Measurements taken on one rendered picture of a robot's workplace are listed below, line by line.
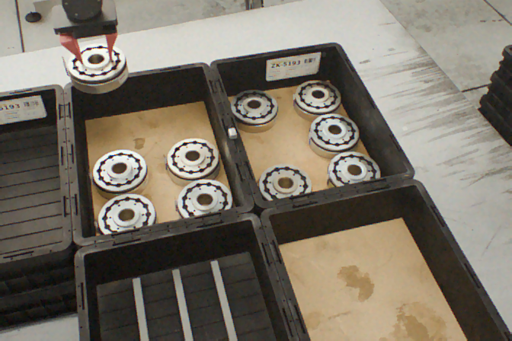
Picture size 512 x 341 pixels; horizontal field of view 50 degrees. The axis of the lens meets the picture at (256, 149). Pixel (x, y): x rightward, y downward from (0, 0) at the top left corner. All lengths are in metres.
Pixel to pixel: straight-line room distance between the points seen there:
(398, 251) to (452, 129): 0.51
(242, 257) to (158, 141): 0.33
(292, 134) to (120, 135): 0.37
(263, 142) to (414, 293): 0.43
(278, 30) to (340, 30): 0.18
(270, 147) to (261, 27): 0.61
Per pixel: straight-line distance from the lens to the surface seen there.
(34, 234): 1.08
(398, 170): 1.06
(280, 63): 1.23
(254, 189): 0.95
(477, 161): 1.41
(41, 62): 1.63
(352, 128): 1.17
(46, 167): 1.18
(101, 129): 1.22
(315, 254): 1.01
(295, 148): 1.15
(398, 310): 0.99
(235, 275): 0.98
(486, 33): 3.11
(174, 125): 1.20
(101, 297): 0.99
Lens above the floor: 1.69
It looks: 49 degrees down
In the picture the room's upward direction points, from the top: 3 degrees clockwise
